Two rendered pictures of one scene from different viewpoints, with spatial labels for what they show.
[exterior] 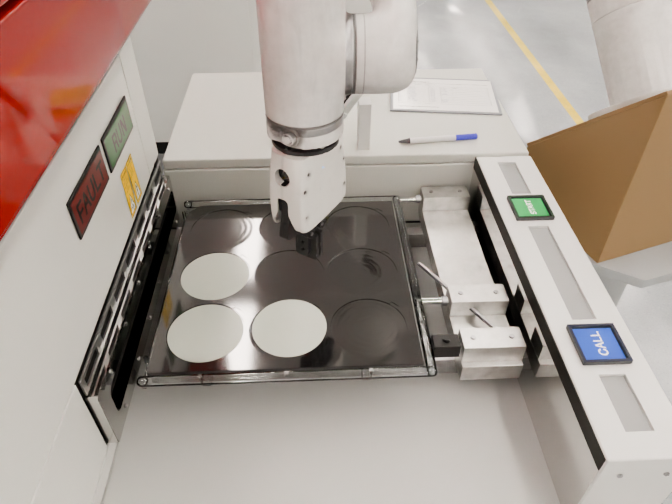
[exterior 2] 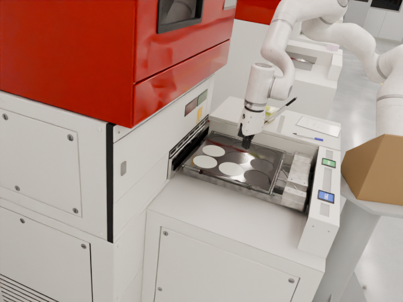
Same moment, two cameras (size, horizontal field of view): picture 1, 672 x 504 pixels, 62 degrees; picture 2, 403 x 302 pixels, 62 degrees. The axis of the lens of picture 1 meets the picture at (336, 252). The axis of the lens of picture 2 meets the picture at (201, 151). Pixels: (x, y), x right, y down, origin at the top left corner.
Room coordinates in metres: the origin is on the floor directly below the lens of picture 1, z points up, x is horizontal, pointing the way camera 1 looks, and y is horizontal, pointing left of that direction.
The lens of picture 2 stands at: (-0.65, -0.20, 1.60)
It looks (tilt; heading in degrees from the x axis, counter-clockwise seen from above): 29 degrees down; 19
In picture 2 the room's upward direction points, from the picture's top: 8 degrees clockwise
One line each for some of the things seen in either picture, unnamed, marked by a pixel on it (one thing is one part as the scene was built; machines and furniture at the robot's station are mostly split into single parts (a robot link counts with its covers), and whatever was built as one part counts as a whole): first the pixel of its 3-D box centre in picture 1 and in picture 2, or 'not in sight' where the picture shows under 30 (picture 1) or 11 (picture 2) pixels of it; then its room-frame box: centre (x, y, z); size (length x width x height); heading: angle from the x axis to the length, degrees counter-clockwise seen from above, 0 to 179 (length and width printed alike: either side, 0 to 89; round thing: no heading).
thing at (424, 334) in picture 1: (411, 271); (278, 170); (0.61, -0.11, 0.90); 0.38 x 0.01 x 0.01; 2
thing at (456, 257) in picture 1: (461, 276); (297, 180); (0.63, -0.20, 0.87); 0.36 x 0.08 x 0.03; 2
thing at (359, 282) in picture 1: (289, 274); (237, 157); (0.60, 0.07, 0.90); 0.34 x 0.34 x 0.01; 2
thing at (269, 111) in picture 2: not in sight; (266, 114); (0.92, 0.04, 1.00); 0.07 x 0.07 x 0.07; 77
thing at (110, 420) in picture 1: (143, 287); (191, 146); (0.57, 0.28, 0.89); 0.44 x 0.02 x 0.10; 2
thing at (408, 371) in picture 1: (288, 376); (225, 178); (0.42, 0.06, 0.90); 0.37 x 0.01 x 0.01; 92
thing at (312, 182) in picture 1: (306, 170); (251, 118); (0.55, 0.03, 1.11); 0.10 x 0.07 x 0.11; 149
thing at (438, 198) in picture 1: (444, 197); (303, 157); (0.79, -0.19, 0.89); 0.08 x 0.03 x 0.03; 92
